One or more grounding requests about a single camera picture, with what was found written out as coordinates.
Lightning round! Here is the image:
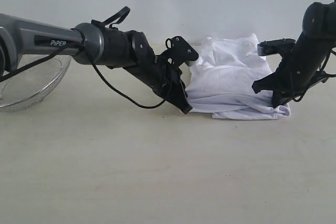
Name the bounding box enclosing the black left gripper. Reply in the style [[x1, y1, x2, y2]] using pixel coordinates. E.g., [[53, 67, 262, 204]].
[[123, 60, 192, 114]]

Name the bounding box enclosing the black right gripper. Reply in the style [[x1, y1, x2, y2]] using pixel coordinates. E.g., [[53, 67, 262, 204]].
[[251, 60, 328, 108]]

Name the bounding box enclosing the white t-shirt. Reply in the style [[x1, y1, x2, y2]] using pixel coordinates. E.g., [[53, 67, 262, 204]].
[[186, 33, 291, 121]]

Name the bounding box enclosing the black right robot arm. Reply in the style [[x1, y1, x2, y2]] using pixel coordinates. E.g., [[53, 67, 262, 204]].
[[251, 2, 335, 108]]

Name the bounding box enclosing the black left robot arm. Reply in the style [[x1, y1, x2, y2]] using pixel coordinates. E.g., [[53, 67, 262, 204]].
[[1, 14, 198, 114]]

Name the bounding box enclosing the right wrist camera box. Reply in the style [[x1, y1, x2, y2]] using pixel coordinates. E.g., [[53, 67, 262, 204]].
[[257, 38, 296, 59]]

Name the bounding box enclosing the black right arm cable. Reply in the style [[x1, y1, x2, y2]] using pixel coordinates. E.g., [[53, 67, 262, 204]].
[[291, 0, 336, 102]]

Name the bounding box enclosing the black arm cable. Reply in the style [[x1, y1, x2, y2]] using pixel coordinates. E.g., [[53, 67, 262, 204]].
[[291, 0, 336, 102], [0, 6, 169, 109]]

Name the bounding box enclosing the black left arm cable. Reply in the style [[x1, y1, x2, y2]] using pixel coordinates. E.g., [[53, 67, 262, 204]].
[[0, 6, 169, 109]]

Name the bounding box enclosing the metal wire mesh basket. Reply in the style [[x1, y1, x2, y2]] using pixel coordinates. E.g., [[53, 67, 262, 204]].
[[1, 55, 72, 112]]

